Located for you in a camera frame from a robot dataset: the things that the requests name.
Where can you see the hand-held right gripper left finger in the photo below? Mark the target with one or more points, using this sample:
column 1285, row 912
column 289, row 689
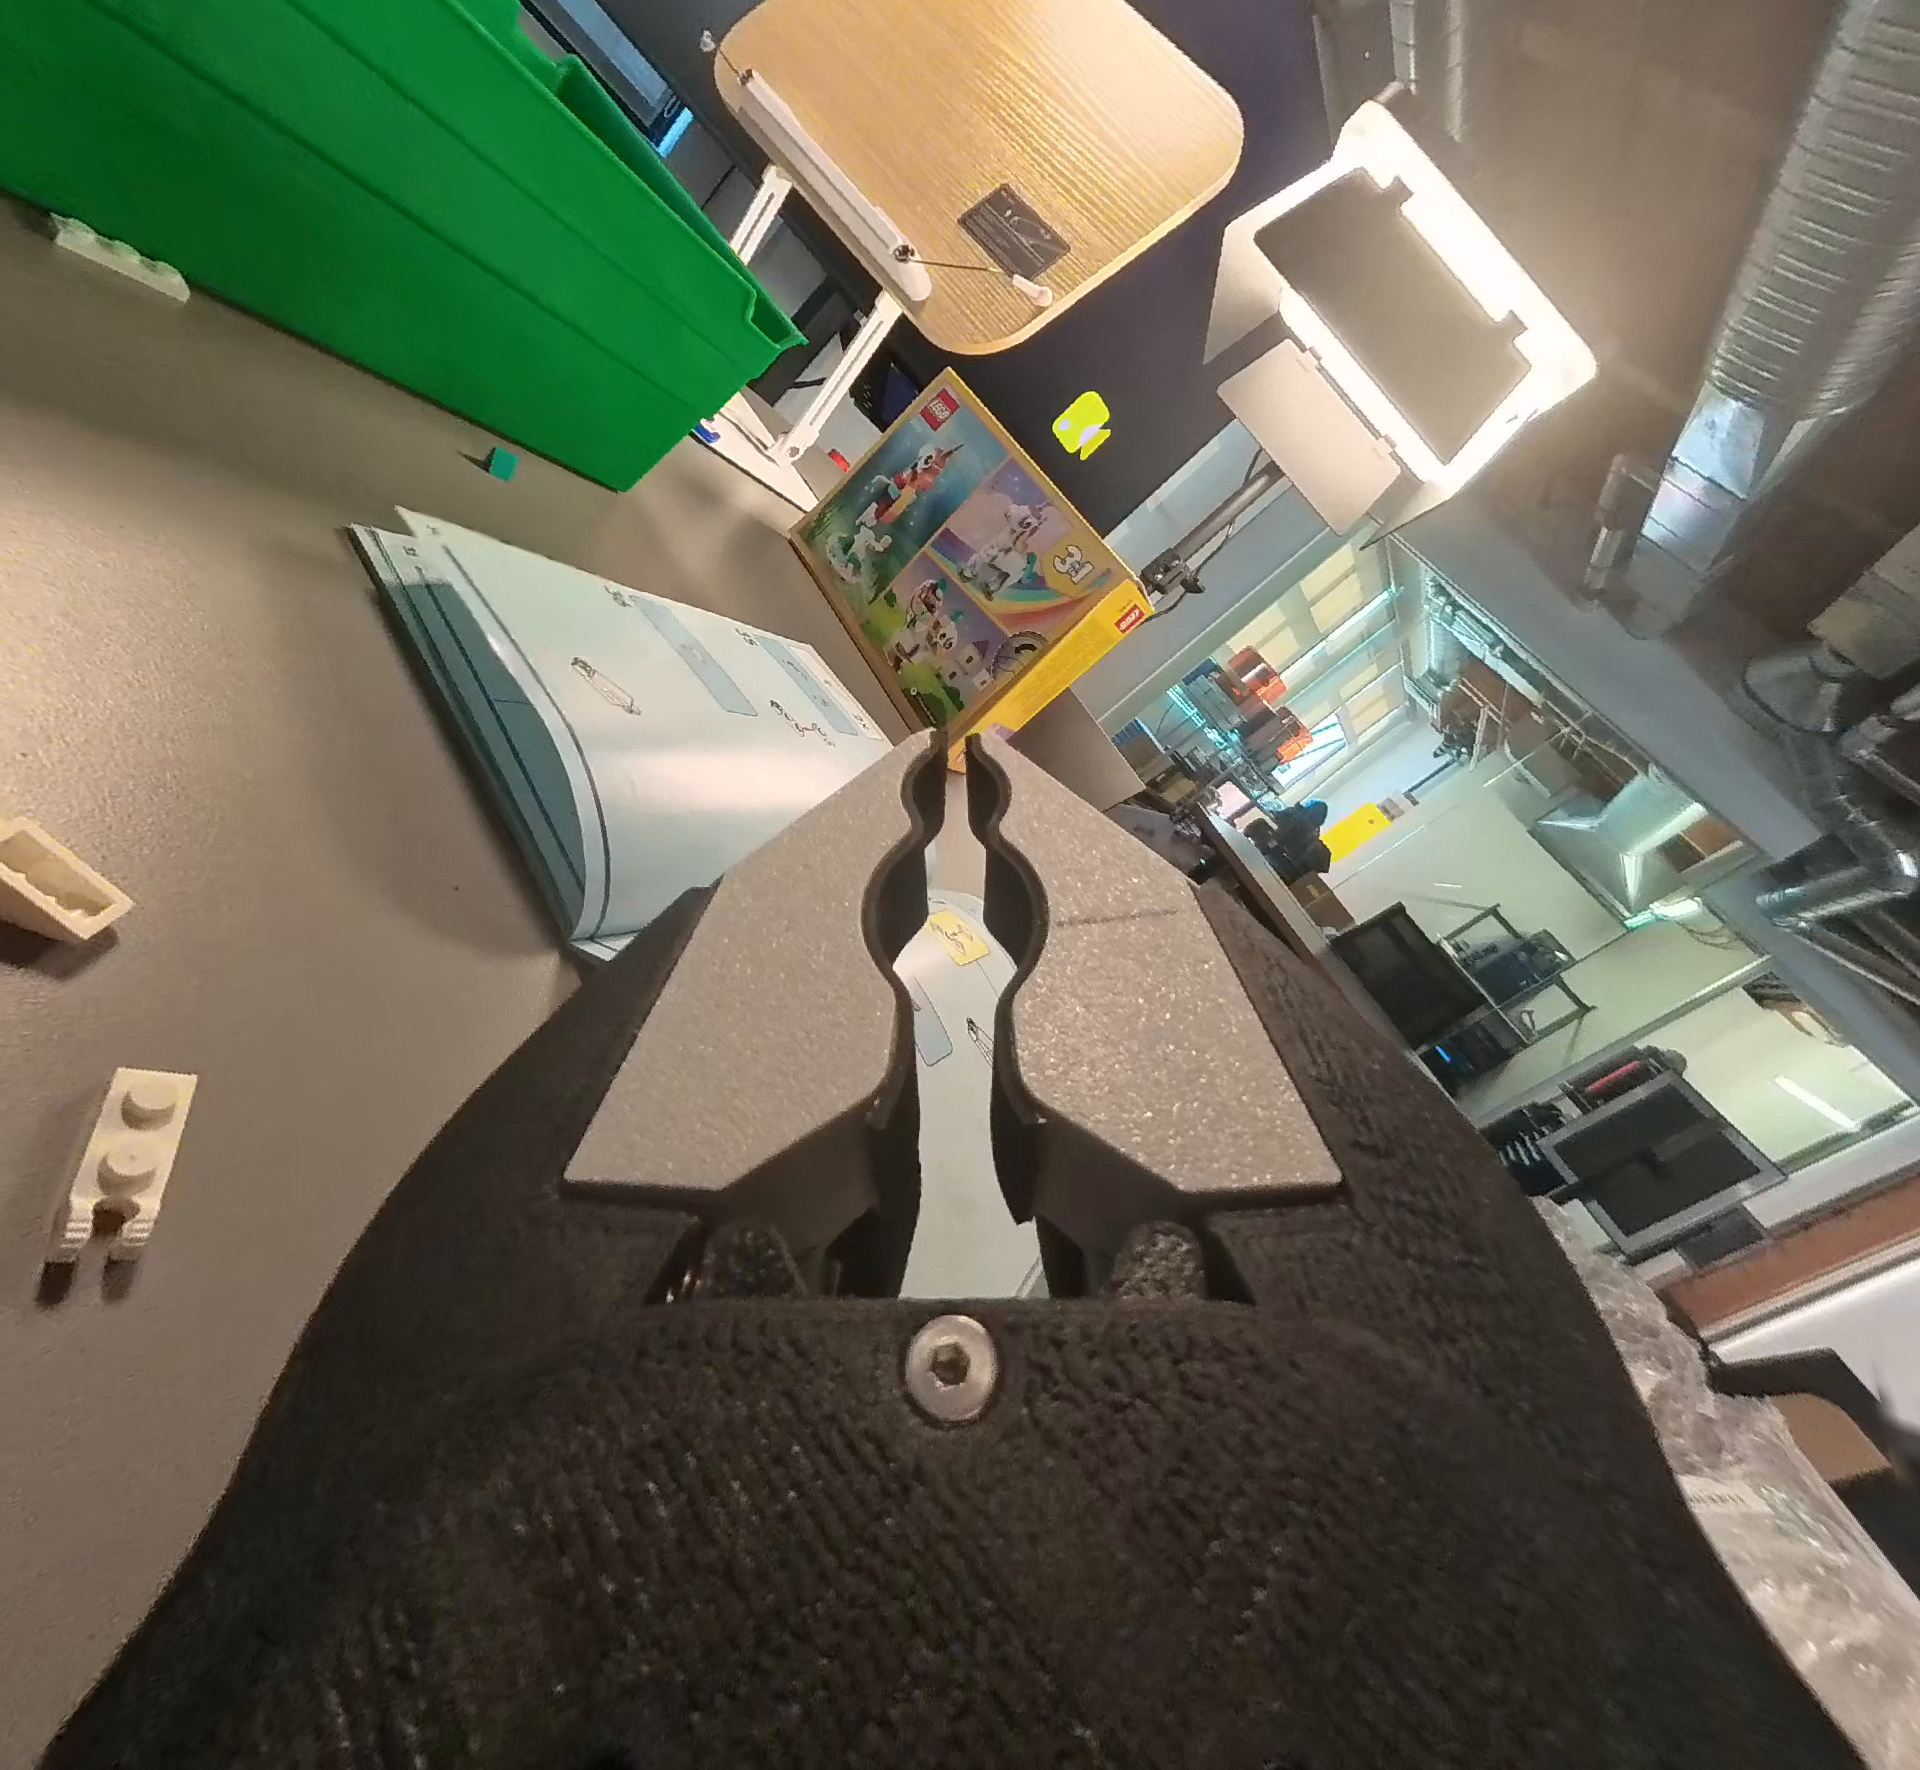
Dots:
column 735, row 1033

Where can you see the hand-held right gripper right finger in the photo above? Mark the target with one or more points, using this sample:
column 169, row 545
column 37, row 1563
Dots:
column 1171, row 1050

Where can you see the green plastic bin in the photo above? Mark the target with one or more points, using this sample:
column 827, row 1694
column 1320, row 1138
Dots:
column 300, row 121

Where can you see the colourful lego set box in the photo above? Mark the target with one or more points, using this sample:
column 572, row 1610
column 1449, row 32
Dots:
column 961, row 554

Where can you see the white lego hinge plate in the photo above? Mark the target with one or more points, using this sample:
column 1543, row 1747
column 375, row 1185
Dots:
column 128, row 1154

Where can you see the white lego slope brick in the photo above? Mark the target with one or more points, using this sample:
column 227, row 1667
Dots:
column 54, row 894

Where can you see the light green lego plate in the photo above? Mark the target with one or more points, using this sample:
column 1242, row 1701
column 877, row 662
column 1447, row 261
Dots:
column 114, row 256

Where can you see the black equipment cart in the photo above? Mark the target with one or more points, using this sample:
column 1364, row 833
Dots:
column 1418, row 989

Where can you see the open light blue instruction booklet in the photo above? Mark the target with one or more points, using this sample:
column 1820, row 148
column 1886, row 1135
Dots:
column 601, row 720

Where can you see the cardboard box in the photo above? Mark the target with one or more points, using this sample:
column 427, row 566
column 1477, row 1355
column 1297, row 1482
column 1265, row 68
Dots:
column 1823, row 1440

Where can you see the white studio light panel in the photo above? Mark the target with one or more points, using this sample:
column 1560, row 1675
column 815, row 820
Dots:
column 1396, row 299

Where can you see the clear plastic bubble wrap bag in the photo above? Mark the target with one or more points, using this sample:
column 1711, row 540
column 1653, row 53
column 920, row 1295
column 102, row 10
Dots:
column 1771, row 1619

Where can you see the white table stand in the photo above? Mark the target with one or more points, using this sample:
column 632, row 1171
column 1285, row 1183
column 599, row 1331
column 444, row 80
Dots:
column 818, row 157

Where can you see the wooden table top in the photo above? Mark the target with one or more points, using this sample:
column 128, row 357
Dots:
column 975, row 75

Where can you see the large silver ventilation duct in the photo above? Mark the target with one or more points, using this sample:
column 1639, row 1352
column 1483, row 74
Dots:
column 1832, row 148

